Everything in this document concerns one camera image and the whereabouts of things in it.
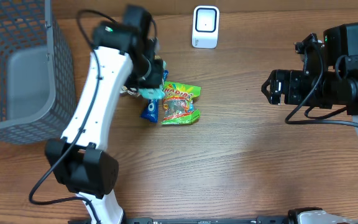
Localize teal white snack packet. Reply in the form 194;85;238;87
138;39;167;100

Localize beige clear cookie bag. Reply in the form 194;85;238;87
119;86;140;97

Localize blue Oreo cookie pack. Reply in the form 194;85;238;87
140;70;169;123

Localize green Haribo gummy bag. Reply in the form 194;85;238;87
162;82;201;125

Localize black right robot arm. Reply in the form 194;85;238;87
261;22;358;136

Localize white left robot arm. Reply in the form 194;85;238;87
45;5;165;223

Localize white barcode scanner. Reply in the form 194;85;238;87
191;5;220;49

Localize grey plastic mesh basket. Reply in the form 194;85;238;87
0;0;76;144

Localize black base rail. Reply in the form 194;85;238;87
68;207;358;224

